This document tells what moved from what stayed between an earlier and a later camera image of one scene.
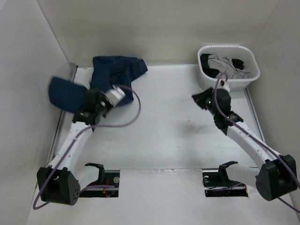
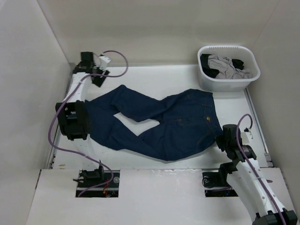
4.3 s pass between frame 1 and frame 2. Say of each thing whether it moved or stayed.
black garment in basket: stayed
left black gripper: moved
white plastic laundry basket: stayed
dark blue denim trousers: moved
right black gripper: moved
